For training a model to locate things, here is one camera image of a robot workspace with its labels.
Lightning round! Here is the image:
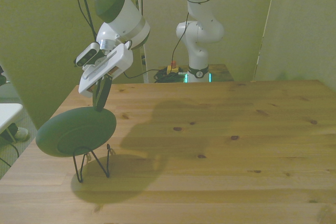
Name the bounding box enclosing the white shoe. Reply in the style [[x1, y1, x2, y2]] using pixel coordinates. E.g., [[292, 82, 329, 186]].
[[14, 126, 30, 142]]

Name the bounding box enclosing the black tripod stand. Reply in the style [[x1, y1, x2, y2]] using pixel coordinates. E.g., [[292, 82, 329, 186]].
[[66, 0, 169, 79]]

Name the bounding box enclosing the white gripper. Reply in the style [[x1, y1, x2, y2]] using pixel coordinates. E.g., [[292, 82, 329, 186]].
[[78, 42, 134, 113]]

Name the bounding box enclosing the yellow emergency stop button box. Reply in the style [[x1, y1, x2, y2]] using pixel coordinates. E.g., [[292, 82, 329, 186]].
[[166, 60, 180, 76]]

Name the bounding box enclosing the black wire plate rack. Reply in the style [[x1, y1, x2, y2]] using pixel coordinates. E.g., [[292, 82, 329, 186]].
[[72, 143, 117, 184]]

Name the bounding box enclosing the white side table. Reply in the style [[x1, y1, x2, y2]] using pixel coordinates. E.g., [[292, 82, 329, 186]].
[[0, 103, 24, 143]]

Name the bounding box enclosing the dark green round plate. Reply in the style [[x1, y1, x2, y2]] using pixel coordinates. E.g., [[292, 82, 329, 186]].
[[35, 106, 118, 158]]

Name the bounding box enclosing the coiled dark cable bundle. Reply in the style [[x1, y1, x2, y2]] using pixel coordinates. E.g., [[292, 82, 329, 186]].
[[153, 68, 188, 83]]

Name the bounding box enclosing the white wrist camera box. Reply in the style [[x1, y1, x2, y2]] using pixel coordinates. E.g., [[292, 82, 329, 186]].
[[73, 42, 101, 68]]

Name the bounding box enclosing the beige partition panel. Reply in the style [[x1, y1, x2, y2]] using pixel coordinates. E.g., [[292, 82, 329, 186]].
[[0, 0, 144, 132], [132, 0, 278, 83], [251, 0, 336, 96]]

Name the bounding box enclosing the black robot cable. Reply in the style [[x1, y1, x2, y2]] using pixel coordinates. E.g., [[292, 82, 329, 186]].
[[169, 0, 214, 74]]

